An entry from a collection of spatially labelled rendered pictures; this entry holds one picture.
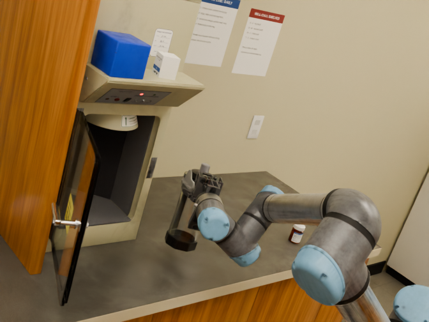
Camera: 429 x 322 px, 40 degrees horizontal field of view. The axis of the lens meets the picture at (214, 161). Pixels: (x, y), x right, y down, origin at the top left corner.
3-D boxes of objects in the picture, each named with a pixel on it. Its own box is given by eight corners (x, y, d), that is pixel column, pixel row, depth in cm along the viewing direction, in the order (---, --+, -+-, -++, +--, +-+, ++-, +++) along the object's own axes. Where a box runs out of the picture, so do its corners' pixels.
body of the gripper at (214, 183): (221, 176, 169) (227, 191, 158) (212, 202, 172) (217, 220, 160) (196, 169, 168) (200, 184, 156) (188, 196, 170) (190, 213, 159)
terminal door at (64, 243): (53, 241, 165) (82, 109, 152) (63, 309, 139) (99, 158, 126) (50, 240, 165) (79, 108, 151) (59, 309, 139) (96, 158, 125)
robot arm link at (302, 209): (380, 170, 117) (255, 178, 161) (351, 212, 113) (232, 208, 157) (413, 209, 120) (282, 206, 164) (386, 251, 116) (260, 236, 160)
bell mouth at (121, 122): (67, 106, 173) (71, 89, 171) (118, 108, 185) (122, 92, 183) (97, 130, 162) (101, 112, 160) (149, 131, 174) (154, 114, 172)
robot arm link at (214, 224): (214, 250, 146) (192, 228, 143) (210, 232, 156) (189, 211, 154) (239, 230, 145) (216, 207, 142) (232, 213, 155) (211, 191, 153)
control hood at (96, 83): (76, 99, 151) (84, 62, 148) (173, 103, 173) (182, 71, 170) (98, 116, 144) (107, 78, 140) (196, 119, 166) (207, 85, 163)
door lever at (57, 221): (71, 211, 143) (73, 201, 142) (75, 231, 135) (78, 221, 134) (48, 208, 141) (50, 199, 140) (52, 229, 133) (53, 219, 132)
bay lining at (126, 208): (22, 188, 183) (43, 81, 171) (94, 183, 200) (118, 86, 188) (58, 228, 167) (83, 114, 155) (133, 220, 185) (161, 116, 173)
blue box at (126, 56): (89, 63, 148) (97, 29, 145) (122, 66, 155) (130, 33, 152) (110, 77, 142) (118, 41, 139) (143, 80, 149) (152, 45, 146)
